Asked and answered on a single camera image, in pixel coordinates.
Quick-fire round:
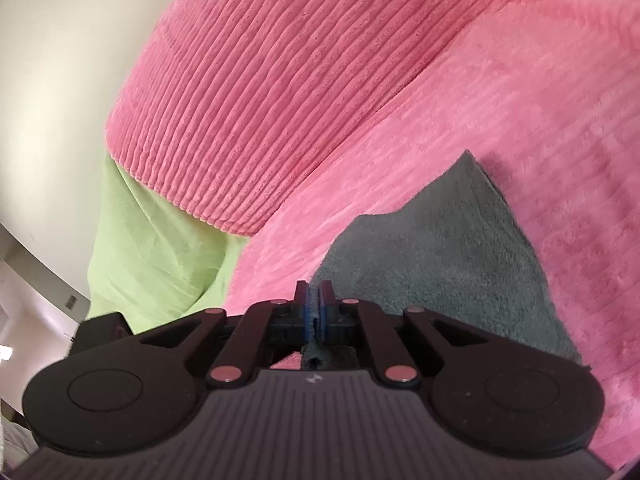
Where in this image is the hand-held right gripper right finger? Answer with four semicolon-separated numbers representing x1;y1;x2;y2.
319;281;489;387

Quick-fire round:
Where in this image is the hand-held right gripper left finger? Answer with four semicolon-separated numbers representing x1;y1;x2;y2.
141;281;313;389

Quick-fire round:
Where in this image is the grey cleaning cloth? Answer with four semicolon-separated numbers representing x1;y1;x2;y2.
300;150;584;369

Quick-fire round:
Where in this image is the pink fluffy blanket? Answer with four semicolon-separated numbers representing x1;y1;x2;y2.
222;0;640;463

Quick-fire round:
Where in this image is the pink corduroy cushion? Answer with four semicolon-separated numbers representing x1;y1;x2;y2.
104;0;556;237

